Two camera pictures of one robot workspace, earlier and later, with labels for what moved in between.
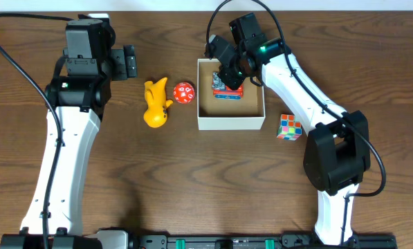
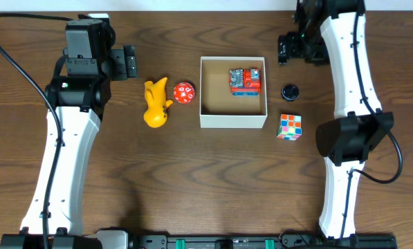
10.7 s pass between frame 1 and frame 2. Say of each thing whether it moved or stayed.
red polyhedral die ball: stayed
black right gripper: moved
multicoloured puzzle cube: stayed
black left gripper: stayed
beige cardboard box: stayed
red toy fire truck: moved
